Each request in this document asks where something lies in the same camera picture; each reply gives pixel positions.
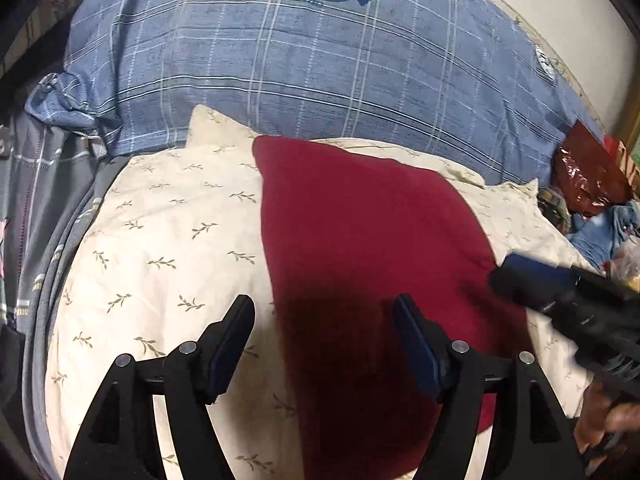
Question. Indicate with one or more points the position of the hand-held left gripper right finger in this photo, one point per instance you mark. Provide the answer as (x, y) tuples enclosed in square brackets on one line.
[(416, 346)]

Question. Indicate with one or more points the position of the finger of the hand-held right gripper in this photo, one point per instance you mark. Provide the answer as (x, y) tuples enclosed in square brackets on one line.
[(530, 280)]

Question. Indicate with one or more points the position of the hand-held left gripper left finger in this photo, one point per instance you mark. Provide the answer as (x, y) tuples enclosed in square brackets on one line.
[(232, 341)]

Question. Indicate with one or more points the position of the dark red garment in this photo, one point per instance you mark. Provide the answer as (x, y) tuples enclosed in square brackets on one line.
[(360, 220)]

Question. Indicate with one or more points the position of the blue denim clothes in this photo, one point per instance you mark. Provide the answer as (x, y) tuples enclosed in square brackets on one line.
[(600, 230)]

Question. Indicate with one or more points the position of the person's right hand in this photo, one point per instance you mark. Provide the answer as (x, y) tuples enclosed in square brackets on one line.
[(607, 417)]

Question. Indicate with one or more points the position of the green checked cloth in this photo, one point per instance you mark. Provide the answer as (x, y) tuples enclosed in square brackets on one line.
[(555, 207)]

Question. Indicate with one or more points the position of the red plastic bag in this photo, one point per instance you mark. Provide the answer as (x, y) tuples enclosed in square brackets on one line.
[(590, 170)]

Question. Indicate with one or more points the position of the cream leaf-print pillow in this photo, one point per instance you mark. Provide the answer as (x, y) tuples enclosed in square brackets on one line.
[(165, 230)]

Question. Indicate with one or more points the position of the grey bed sheet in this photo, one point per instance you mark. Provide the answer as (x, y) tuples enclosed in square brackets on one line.
[(50, 200)]

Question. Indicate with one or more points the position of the blue plaid quilt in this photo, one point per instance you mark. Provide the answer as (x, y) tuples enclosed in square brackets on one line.
[(300, 70)]

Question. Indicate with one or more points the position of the brown wooden headboard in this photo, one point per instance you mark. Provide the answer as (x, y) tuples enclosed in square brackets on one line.
[(45, 15)]

